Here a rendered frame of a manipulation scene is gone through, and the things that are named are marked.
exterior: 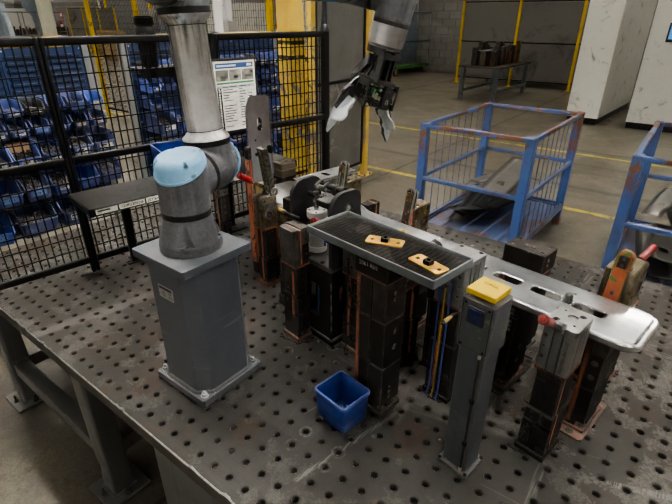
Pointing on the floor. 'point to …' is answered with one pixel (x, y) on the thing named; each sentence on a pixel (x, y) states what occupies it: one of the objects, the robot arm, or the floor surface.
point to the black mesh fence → (134, 132)
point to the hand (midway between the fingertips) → (355, 136)
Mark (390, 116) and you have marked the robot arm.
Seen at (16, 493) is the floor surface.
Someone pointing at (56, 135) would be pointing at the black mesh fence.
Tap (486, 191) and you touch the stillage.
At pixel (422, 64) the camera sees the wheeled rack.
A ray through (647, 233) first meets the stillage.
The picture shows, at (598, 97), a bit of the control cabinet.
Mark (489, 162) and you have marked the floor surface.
